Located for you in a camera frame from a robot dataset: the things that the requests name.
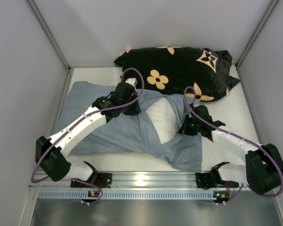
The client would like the white pillow insert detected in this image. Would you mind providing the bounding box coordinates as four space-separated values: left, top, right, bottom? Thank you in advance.
146 98 176 144

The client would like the blue grey pillowcase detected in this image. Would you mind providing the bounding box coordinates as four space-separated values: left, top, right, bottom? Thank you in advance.
54 81 203 170

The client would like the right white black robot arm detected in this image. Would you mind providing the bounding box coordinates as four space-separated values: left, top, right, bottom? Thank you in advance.
179 104 283 195

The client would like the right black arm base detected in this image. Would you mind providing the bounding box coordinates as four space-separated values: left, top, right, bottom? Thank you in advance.
195 173 216 190

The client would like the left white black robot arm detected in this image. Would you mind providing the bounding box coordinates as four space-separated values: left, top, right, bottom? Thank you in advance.
35 78 140 186

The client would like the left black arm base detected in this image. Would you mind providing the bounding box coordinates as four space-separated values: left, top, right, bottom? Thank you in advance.
94 173 112 188

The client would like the black floral plush pillow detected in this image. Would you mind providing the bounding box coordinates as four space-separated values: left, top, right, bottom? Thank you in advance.
114 47 240 102

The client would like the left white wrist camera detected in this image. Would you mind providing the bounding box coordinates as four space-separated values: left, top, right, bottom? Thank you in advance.
125 78 138 88

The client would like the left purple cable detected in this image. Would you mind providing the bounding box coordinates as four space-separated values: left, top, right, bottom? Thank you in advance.
31 67 146 205

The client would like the purple cable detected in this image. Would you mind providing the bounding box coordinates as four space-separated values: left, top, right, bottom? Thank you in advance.
183 86 283 205
31 67 146 205

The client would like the aluminium front rail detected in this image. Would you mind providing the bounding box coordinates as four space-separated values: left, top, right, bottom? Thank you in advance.
28 171 283 189

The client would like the slotted grey cable duct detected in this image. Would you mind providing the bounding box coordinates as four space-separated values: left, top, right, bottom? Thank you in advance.
38 189 226 200

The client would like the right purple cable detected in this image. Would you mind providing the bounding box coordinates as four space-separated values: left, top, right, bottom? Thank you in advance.
183 86 283 205

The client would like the left aluminium frame post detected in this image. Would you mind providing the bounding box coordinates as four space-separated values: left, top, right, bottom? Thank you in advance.
25 0 71 72

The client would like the aluminium frame post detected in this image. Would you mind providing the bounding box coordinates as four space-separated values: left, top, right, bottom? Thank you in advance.
235 0 281 69
25 0 71 72

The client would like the right aluminium frame post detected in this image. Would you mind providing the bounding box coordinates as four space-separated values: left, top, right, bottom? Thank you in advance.
235 0 281 69

